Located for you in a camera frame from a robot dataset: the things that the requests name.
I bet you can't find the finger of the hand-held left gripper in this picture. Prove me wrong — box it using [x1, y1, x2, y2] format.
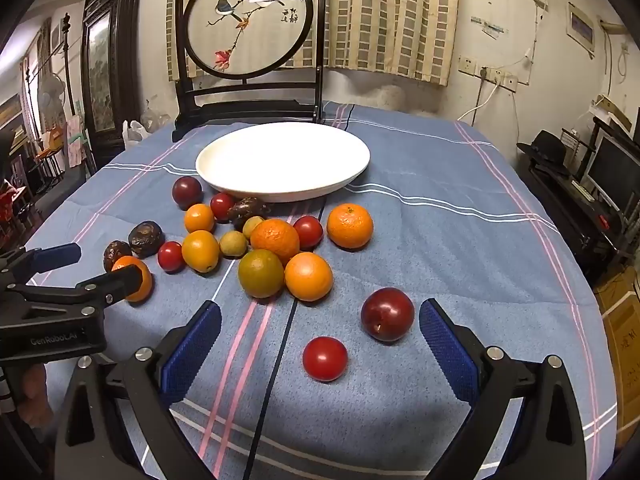
[0, 242, 83, 287]
[7, 264, 144, 314]

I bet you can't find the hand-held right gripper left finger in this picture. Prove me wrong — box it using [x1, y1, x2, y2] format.
[52, 300, 223, 480]

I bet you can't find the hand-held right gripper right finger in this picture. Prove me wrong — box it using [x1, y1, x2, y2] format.
[419, 297, 588, 480]

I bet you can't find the orange tomato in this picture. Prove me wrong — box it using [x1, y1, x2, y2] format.
[111, 255, 153, 303]
[284, 251, 334, 303]
[249, 218, 301, 266]

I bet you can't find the dark wrinkled passion fruit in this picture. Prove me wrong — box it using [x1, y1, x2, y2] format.
[227, 197, 272, 226]
[103, 240, 133, 274]

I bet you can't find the dark brown tomato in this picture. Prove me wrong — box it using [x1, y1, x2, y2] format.
[128, 220, 165, 259]

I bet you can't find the red cherry tomato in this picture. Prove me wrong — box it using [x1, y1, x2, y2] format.
[293, 215, 324, 251]
[210, 192, 237, 222]
[157, 241, 185, 274]
[301, 336, 349, 382]

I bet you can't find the dark purple tomato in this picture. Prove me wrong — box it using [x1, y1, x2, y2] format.
[360, 287, 416, 344]

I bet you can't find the smooth orange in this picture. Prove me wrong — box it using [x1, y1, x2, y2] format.
[181, 230, 221, 274]
[184, 203, 216, 234]

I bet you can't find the green orange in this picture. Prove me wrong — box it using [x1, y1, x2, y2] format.
[237, 248, 286, 300]

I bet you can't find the orange tomato front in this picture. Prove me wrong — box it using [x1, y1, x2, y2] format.
[284, 251, 334, 303]

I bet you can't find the bumpy orange mandarin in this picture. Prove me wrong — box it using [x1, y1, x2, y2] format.
[326, 203, 375, 250]

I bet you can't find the white plate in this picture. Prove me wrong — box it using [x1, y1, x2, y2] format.
[195, 121, 371, 204]

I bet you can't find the person's left hand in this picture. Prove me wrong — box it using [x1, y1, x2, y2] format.
[19, 363, 54, 427]

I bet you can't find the blue striped tablecloth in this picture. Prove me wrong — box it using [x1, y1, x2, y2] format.
[20, 101, 619, 480]

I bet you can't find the dark red plum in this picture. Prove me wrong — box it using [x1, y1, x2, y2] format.
[172, 176, 204, 210]

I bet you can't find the white plastic bag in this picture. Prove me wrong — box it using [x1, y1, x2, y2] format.
[122, 119, 152, 150]

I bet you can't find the clear plastic bag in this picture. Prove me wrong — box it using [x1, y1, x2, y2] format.
[142, 99, 174, 134]

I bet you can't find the cardboard box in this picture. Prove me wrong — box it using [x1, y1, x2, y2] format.
[594, 266, 640, 433]

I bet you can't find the black TV stand with electronics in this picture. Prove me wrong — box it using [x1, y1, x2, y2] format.
[516, 116, 640, 288]

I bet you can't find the dark wooden cabinet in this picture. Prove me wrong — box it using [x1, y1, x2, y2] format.
[81, 0, 146, 162]

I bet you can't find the black hat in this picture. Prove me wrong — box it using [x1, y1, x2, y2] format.
[516, 129, 572, 164]

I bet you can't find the computer monitor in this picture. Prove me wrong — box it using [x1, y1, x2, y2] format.
[586, 134, 640, 212]

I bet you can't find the round embroidered bird screen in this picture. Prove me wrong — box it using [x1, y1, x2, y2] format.
[171, 0, 329, 144]

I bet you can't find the beige checked curtain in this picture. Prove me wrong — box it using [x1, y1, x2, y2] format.
[167, 0, 461, 87]

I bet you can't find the white power cable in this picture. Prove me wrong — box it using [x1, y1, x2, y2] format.
[457, 80, 502, 127]

